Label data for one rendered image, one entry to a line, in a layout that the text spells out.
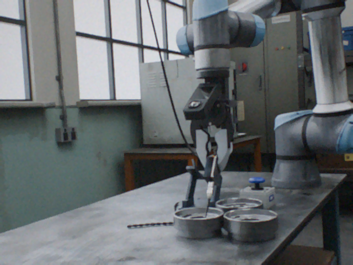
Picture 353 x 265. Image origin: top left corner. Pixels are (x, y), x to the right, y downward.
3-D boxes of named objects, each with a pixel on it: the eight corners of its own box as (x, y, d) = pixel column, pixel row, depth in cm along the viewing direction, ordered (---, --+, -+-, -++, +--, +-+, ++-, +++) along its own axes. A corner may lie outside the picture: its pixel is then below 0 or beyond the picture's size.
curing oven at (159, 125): (216, 147, 318) (212, 54, 314) (143, 148, 347) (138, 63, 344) (245, 140, 372) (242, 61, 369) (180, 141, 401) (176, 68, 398)
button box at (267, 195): (268, 210, 110) (267, 190, 110) (240, 208, 114) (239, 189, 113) (277, 203, 117) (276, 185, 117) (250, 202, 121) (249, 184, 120)
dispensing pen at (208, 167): (194, 215, 89) (208, 142, 97) (202, 223, 92) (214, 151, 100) (205, 216, 88) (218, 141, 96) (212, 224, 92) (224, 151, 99)
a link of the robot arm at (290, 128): (288, 151, 152) (287, 110, 151) (326, 152, 142) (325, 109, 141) (267, 154, 144) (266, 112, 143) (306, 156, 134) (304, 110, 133)
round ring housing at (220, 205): (243, 213, 109) (242, 196, 109) (273, 221, 100) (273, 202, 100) (207, 220, 104) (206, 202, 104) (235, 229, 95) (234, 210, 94)
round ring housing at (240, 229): (290, 236, 88) (289, 215, 88) (249, 246, 83) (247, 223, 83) (253, 225, 97) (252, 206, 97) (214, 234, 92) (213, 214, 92)
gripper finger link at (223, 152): (240, 168, 99) (234, 126, 99) (231, 171, 94) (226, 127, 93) (226, 169, 100) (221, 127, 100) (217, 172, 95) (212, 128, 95)
